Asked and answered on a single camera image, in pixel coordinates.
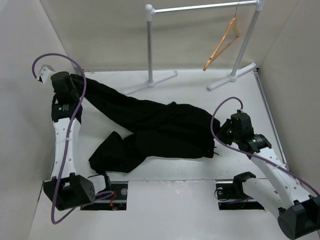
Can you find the black trousers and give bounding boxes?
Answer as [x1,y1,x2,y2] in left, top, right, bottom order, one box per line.
[70,74,221,175]

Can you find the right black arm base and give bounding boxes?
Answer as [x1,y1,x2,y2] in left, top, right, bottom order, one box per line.
[214,182,265,211]

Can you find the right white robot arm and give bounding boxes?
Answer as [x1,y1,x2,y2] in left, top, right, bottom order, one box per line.
[217,110,320,240]

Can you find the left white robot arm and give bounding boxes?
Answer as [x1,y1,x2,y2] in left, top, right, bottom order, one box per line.
[43,71,112,211]

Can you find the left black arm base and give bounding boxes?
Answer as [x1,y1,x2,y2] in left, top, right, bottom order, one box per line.
[80,181,129,211]

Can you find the wooden clothes hanger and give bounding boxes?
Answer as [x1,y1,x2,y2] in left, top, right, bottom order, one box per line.
[202,2,240,72]

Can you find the white clothes rack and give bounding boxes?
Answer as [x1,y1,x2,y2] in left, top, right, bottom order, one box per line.
[122,0,266,95]

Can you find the left metal table rail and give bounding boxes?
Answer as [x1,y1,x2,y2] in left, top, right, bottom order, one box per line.
[51,67,84,180]

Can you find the metal table rail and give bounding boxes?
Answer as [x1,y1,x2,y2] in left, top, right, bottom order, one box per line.
[51,67,84,180]
[253,68,290,170]

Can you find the right metal table rail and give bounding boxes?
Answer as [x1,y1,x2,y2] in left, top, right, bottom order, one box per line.
[253,68,290,170]

